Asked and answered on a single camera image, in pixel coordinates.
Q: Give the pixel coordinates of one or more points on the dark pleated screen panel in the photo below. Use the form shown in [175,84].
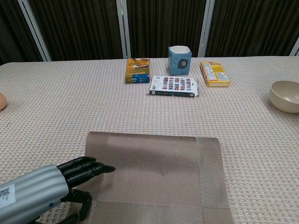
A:
[11,30]
[163,23]
[252,25]
[79,28]

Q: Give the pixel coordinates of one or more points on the grey screen post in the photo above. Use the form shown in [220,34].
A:
[123,28]
[35,32]
[295,47]
[205,28]

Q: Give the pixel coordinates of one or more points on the brown egg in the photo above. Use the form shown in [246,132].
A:
[2,101]

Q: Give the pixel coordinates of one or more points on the light blue square box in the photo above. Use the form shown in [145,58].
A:
[180,66]

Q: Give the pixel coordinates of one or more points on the white box with picture grid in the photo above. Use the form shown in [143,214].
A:
[174,85]

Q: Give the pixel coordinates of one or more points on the brown woven placemat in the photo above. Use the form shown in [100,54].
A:
[151,177]

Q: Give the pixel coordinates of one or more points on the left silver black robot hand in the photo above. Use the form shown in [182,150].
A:
[30,189]

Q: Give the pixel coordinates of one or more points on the yellow flat box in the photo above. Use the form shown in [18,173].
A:
[215,74]

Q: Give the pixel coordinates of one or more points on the orange and blue box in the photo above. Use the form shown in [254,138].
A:
[137,71]

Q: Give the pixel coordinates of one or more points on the light brown bowl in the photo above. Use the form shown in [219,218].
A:
[285,102]

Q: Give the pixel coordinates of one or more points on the beige woven tablecloth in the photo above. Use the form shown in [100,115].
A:
[58,105]

